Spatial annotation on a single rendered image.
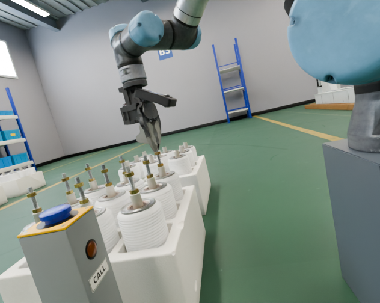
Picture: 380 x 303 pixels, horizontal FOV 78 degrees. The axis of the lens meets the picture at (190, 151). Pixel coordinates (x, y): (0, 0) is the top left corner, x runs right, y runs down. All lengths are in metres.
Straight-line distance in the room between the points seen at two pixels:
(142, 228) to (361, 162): 0.38
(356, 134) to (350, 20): 0.21
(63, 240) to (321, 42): 0.37
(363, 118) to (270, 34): 6.70
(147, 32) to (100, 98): 7.11
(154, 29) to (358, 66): 0.47
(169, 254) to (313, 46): 0.39
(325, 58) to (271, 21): 6.90
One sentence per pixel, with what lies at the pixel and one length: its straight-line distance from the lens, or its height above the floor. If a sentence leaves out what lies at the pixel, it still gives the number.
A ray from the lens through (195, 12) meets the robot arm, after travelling 0.69.
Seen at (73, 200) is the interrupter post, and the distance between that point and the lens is 0.73.
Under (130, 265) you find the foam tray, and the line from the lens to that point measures 0.50.
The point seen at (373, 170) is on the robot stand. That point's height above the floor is 0.29.
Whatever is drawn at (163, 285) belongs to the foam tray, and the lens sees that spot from 0.51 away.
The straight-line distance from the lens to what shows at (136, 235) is 0.50.
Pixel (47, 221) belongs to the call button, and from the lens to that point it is 0.38.
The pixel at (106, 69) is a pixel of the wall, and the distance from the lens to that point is 7.67.
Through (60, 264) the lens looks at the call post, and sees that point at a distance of 0.37.
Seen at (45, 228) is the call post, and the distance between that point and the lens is 0.37.
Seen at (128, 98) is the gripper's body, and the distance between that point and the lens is 0.73.
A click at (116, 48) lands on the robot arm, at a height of 0.64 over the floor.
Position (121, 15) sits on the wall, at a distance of 7.77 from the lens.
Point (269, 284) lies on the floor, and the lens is 0.64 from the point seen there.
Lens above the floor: 0.41
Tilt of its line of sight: 8 degrees down
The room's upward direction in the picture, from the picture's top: 13 degrees counter-clockwise
